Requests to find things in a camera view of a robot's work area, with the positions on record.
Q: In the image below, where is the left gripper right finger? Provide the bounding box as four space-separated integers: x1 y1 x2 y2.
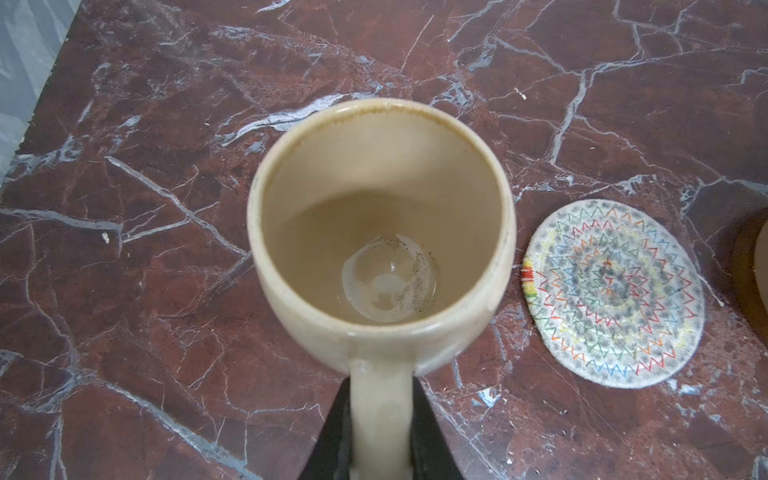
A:
410 378 464 480

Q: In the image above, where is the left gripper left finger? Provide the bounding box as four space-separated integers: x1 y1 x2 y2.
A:
298 378 351 480

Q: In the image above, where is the beige ceramic mug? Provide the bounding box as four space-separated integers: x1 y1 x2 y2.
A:
247 98 517 479

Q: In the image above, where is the woven patterned round coaster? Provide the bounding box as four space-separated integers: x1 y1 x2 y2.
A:
521 199 706 389

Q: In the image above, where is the wooden round coaster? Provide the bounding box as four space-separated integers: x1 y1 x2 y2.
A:
731 209 767 345

